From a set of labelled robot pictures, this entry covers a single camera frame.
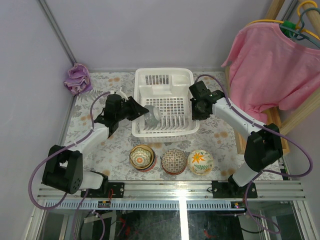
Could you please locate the pink t-shirt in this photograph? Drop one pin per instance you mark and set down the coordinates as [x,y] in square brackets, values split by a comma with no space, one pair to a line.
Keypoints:
[259,56]

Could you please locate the green clothes hanger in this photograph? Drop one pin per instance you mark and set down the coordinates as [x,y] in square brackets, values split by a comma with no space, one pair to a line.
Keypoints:
[296,31]

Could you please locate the white plastic dish rack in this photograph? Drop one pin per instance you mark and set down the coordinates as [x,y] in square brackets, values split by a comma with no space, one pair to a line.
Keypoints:
[166,88]

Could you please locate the tan bowl under scalloped bowl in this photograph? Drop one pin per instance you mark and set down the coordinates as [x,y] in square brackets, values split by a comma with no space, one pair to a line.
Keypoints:
[147,162]

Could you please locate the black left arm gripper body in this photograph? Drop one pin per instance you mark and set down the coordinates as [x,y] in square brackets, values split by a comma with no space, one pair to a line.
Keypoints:
[130,109]

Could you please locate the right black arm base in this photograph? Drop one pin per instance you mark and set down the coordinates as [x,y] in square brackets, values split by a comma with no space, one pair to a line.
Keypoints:
[230,190]

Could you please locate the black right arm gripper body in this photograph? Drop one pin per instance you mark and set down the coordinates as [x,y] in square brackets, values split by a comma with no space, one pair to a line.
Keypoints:
[197,113]

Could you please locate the red patterned ceramic bowl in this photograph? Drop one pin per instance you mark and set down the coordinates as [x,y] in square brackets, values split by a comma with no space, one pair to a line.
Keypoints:
[173,173]

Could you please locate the yellow flower ceramic bowl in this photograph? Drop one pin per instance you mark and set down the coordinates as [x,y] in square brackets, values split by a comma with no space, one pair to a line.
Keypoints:
[200,162]

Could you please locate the tan patterned ceramic bowl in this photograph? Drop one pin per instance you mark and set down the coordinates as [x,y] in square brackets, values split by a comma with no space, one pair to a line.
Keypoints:
[174,160]

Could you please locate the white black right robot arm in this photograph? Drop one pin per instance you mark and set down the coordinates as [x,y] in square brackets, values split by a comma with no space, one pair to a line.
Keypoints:
[263,145]

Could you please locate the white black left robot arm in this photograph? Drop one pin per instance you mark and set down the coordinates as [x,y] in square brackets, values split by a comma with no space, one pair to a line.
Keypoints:
[64,169]

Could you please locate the crumpled purple cloth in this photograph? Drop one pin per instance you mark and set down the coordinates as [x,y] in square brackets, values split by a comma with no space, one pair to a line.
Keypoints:
[79,80]

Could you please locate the wooden clothes rack frame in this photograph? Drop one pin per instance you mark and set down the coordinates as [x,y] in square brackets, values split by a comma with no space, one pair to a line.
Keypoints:
[306,99]

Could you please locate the yellow clothes hanger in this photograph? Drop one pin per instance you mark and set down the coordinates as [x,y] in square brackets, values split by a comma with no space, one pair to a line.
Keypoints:
[313,17]

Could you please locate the scalloped green orange bowl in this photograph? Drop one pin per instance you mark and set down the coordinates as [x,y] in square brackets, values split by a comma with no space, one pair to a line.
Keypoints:
[140,157]

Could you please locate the aluminium rail frame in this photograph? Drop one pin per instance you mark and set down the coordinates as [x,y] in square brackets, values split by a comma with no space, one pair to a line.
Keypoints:
[198,191]

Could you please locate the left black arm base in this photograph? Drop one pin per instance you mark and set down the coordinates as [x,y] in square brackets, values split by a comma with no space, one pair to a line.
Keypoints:
[112,190]

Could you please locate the floral table mat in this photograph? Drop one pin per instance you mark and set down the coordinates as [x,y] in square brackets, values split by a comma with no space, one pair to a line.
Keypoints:
[111,156]

